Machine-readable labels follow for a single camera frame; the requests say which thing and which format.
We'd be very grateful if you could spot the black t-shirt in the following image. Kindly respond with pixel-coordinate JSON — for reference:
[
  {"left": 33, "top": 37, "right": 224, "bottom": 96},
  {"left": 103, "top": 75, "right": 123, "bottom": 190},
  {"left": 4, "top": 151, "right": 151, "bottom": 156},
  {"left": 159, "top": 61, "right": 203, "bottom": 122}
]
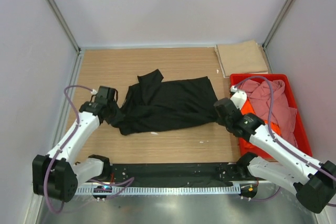
[{"left": 107, "top": 69, "right": 218, "bottom": 135}]

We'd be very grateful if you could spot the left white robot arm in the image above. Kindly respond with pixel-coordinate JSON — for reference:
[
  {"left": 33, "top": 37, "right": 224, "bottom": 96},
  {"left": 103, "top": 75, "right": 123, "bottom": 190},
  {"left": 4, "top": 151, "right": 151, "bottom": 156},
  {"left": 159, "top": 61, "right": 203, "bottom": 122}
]
[{"left": 32, "top": 97, "right": 119, "bottom": 202}]

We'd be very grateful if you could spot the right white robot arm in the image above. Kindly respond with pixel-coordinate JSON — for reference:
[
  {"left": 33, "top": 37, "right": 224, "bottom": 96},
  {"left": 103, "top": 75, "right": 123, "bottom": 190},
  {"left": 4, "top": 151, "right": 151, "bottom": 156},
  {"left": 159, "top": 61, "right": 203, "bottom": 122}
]
[{"left": 214, "top": 98, "right": 335, "bottom": 214}]

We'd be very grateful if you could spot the orange t-shirt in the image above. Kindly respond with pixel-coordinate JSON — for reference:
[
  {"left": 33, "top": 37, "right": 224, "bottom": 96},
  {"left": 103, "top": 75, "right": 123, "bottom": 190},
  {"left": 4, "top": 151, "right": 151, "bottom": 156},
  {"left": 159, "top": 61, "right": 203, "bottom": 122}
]
[{"left": 240, "top": 99, "right": 281, "bottom": 151}]

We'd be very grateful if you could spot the pink t-shirt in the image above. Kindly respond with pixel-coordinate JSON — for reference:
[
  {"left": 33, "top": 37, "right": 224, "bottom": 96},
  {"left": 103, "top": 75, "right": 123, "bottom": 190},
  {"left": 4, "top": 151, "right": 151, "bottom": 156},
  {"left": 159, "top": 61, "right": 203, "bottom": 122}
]
[{"left": 239, "top": 80, "right": 298, "bottom": 147}]

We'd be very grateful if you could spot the folded beige t-shirt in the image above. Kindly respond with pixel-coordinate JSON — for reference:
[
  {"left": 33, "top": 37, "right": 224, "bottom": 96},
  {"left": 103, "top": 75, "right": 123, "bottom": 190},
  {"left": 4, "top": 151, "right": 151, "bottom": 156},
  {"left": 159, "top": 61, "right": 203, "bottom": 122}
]
[{"left": 215, "top": 40, "right": 269, "bottom": 78}]

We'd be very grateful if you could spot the red plastic bin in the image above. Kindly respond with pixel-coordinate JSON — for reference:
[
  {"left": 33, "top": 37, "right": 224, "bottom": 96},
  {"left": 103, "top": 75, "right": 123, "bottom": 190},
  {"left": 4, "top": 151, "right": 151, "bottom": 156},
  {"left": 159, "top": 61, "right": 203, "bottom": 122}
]
[{"left": 229, "top": 73, "right": 312, "bottom": 156}]

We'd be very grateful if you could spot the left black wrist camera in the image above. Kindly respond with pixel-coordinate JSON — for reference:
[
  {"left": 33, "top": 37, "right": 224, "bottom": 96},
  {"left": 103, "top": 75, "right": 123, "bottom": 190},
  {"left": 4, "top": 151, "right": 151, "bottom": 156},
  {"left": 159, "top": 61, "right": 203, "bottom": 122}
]
[{"left": 93, "top": 86, "right": 118, "bottom": 103}]

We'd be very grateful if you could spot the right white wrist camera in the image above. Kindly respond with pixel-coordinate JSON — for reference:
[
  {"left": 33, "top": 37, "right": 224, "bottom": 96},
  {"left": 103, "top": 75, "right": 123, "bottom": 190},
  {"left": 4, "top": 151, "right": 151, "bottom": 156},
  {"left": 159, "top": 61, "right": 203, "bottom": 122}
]
[{"left": 230, "top": 86, "right": 247, "bottom": 110}]

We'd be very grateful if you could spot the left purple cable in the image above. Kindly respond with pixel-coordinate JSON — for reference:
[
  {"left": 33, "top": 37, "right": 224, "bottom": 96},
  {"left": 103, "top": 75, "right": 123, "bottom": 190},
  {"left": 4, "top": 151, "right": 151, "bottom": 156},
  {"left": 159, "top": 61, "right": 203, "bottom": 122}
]
[{"left": 43, "top": 85, "right": 135, "bottom": 214}]

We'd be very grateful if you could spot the purple cable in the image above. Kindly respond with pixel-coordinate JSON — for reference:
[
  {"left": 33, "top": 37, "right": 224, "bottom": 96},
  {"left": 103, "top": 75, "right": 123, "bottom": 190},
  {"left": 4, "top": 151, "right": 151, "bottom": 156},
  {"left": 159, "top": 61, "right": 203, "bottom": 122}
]
[
  {"left": 43, "top": 85, "right": 135, "bottom": 214},
  {"left": 232, "top": 75, "right": 336, "bottom": 207}
]

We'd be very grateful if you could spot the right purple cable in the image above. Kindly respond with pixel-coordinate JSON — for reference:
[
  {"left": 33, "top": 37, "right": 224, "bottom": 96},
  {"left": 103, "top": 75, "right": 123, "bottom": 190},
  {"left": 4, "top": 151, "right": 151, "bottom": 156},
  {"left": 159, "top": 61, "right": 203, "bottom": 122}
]
[{"left": 232, "top": 75, "right": 336, "bottom": 207}]

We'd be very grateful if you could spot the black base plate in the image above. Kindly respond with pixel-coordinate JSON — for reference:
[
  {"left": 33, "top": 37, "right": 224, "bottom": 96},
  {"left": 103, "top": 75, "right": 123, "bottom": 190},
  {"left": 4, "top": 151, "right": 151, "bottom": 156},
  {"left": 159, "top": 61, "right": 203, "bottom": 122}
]
[{"left": 80, "top": 162, "right": 263, "bottom": 188}]

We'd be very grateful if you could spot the white slotted cable duct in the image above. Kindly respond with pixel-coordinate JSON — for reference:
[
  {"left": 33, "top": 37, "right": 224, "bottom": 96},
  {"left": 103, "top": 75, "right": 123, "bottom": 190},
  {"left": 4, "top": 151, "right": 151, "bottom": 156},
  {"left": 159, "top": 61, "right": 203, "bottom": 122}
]
[{"left": 75, "top": 184, "right": 241, "bottom": 196}]

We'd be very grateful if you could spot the left aluminium frame post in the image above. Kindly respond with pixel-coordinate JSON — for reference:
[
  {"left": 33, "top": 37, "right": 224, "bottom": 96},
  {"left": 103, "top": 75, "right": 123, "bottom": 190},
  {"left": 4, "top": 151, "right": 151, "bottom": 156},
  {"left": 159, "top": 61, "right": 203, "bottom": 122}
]
[{"left": 30, "top": 0, "right": 81, "bottom": 53}]

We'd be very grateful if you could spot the aluminium frame post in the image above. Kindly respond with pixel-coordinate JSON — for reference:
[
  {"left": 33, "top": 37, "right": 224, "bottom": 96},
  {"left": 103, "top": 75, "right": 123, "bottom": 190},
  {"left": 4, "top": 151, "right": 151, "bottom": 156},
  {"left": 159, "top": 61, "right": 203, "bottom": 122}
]
[
  {"left": 30, "top": 0, "right": 81, "bottom": 53},
  {"left": 262, "top": 0, "right": 310, "bottom": 49}
]

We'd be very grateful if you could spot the right aluminium frame post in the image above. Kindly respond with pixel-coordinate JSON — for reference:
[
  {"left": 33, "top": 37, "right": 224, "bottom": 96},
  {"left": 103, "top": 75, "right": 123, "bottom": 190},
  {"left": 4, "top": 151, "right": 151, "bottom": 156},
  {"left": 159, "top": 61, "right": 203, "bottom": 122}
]
[{"left": 262, "top": 0, "right": 310, "bottom": 49}]

